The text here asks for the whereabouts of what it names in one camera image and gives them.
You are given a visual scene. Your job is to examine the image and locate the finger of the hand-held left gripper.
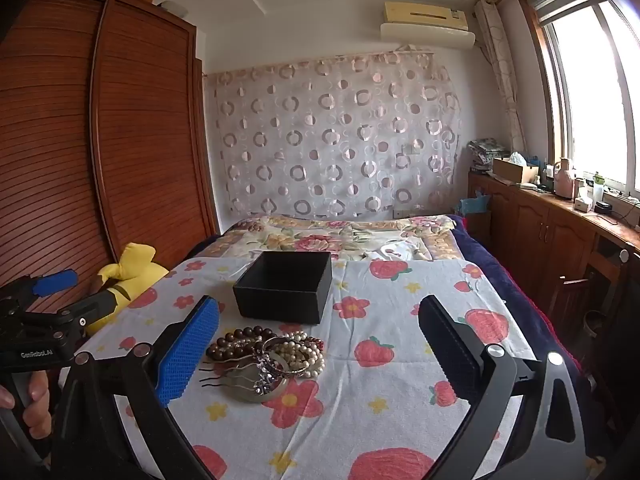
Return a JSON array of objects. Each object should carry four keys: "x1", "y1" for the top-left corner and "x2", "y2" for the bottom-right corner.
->
[
  {"x1": 59, "y1": 290, "x2": 122, "y2": 327},
  {"x1": 0, "y1": 269, "x2": 79, "y2": 306}
]

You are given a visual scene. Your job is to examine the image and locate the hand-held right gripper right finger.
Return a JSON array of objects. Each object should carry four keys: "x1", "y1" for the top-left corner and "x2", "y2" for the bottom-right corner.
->
[{"x1": 417, "y1": 295, "x2": 601, "y2": 480}]

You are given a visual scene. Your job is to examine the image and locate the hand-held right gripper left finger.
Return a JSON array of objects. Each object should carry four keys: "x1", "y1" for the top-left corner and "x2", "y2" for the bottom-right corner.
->
[{"x1": 50, "y1": 295, "x2": 221, "y2": 480}]

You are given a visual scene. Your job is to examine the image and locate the brown bead bracelet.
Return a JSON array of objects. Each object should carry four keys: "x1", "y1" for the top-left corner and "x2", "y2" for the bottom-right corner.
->
[{"x1": 205, "y1": 326, "x2": 279, "y2": 362}]

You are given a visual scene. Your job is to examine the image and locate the silver hair comb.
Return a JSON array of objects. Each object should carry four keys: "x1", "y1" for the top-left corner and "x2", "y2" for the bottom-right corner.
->
[{"x1": 199, "y1": 361, "x2": 263, "y2": 394}]

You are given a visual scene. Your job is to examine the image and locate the black jewelry box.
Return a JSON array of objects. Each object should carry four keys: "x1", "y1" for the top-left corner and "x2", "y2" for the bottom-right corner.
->
[{"x1": 232, "y1": 251, "x2": 334, "y2": 325}]

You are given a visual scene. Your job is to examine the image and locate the white pearl necklace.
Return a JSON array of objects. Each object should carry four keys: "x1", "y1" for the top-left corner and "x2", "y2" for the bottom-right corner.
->
[{"x1": 272, "y1": 331, "x2": 326, "y2": 379}]

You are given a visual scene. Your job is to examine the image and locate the person's left hand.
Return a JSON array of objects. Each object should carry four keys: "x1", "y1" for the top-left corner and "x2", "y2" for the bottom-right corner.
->
[{"x1": 0, "y1": 370, "x2": 54, "y2": 442}]

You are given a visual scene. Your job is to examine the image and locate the yellow plush toy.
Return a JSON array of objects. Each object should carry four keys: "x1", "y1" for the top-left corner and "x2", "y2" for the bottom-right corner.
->
[{"x1": 86, "y1": 242, "x2": 171, "y2": 337}]

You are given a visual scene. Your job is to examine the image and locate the strawberry print cloth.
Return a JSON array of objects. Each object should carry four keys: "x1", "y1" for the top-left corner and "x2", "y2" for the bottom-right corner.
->
[{"x1": 65, "y1": 257, "x2": 551, "y2": 480}]

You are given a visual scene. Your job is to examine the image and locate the dark blue blanket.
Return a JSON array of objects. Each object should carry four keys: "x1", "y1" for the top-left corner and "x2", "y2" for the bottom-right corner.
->
[{"x1": 444, "y1": 215, "x2": 593, "y2": 401}]

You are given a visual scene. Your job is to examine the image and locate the wooden chair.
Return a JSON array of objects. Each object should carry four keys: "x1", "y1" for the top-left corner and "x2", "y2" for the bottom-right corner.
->
[{"x1": 548, "y1": 274, "x2": 619, "y2": 335}]

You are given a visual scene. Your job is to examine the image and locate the brown wooden wardrobe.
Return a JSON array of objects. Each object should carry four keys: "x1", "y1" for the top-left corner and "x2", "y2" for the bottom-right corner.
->
[{"x1": 0, "y1": 0, "x2": 222, "y2": 306}]

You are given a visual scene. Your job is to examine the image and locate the long wooden cabinet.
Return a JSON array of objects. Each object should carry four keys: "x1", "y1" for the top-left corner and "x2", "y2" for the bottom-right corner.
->
[{"x1": 467, "y1": 170, "x2": 640, "y2": 356}]

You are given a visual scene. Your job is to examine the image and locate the blue bag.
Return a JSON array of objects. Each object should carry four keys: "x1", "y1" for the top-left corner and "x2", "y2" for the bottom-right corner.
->
[{"x1": 457, "y1": 194, "x2": 494, "y2": 220}]

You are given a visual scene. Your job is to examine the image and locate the open cardboard box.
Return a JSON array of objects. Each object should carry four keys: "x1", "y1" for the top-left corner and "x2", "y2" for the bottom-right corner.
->
[{"x1": 492, "y1": 156, "x2": 542, "y2": 185}]

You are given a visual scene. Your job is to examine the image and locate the stack of folded cloths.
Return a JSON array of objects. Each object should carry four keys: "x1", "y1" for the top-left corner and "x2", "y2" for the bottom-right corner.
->
[{"x1": 467, "y1": 138, "x2": 511, "y2": 172}]

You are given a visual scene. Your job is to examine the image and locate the white kettle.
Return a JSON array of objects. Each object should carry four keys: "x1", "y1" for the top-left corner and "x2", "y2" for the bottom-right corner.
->
[{"x1": 554, "y1": 157, "x2": 576, "y2": 200}]

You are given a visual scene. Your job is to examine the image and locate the circle pattern sheer curtain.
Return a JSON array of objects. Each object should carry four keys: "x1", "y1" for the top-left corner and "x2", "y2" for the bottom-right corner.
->
[{"x1": 202, "y1": 50, "x2": 462, "y2": 222}]

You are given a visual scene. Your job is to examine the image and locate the wooden framed window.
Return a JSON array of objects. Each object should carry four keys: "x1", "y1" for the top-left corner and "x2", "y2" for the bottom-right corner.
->
[{"x1": 517, "y1": 0, "x2": 640, "y2": 202}]

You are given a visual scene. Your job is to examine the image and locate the white air deflector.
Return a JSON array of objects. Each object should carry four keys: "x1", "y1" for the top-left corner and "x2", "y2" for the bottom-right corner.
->
[{"x1": 380, "y1": 22, "x2": 476, "y2": 51}]

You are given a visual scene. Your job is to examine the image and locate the yellowed wall air conditioner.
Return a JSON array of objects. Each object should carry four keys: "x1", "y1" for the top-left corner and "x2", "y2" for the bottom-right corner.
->
[{"x1": 384, "y1": 1, "x2": 470, "y2": 31}]

